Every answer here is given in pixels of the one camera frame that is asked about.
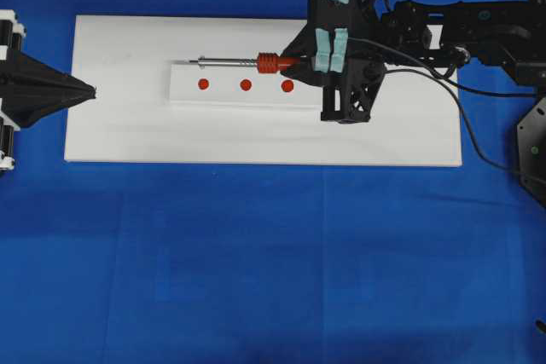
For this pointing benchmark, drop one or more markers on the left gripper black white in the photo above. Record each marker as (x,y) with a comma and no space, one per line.
(21,75)

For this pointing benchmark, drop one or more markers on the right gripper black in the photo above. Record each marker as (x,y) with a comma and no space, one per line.
(349,74)

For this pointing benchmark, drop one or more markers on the red handled soldering iron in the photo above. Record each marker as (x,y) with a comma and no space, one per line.
(264,63)

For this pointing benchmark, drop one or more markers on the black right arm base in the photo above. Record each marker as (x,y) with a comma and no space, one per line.
(530,136)

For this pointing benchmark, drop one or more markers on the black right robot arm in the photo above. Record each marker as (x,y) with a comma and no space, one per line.
(510,35)

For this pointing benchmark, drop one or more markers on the large white base board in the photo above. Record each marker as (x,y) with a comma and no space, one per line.
(128,59)

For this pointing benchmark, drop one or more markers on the small white raised plate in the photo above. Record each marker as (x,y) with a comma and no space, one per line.
(239,87)

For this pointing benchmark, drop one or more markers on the blue table mat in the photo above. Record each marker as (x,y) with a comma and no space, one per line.
(121,263)

